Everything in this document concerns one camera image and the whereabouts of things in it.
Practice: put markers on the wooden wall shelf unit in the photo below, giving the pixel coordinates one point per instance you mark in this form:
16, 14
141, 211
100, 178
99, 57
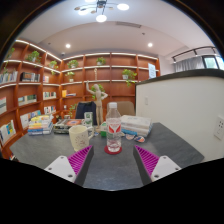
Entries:
116, 90

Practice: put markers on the white ceramic mug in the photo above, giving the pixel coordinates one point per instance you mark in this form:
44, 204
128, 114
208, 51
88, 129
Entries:
79, 138

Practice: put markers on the branched ceiling lamp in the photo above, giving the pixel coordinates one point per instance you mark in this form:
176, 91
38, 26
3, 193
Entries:
101, 13

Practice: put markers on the white wall switch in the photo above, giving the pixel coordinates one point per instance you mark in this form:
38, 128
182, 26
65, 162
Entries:
146, 100

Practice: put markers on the recessed round ceiling light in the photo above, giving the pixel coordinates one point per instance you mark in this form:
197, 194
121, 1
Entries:
68, 45
150, 44

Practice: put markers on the beige chair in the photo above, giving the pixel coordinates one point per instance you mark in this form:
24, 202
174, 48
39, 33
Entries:
126, 108

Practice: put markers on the flat round red coaster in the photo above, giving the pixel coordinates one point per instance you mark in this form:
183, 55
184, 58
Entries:
106, 151

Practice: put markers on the ceiling air vent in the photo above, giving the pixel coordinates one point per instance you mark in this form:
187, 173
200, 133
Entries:
128, 24

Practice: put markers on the white wall socket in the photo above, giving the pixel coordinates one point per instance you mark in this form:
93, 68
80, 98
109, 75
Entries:
220, 128

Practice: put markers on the stack of white books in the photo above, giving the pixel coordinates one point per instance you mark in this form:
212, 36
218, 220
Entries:
136, 125

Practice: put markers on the clear plastic water bottle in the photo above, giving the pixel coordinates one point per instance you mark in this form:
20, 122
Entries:
114, 133

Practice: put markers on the stack of colourful books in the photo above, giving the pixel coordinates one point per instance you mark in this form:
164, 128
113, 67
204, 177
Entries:
40, 126

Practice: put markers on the tall green white carton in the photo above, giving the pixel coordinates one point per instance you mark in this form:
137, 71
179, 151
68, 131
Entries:
88, 119

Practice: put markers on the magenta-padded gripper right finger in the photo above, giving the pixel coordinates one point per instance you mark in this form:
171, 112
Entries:
166, 166

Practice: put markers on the white wall poster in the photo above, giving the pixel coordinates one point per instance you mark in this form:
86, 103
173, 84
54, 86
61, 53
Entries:
152, 70

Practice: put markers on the wooden artist mannequin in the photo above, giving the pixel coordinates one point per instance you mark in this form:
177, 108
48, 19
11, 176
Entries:
98, 100

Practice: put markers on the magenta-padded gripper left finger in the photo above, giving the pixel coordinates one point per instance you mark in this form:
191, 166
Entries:
61, 166

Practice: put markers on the window with white curtain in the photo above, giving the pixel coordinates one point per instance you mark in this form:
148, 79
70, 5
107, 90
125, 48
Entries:
190, 64

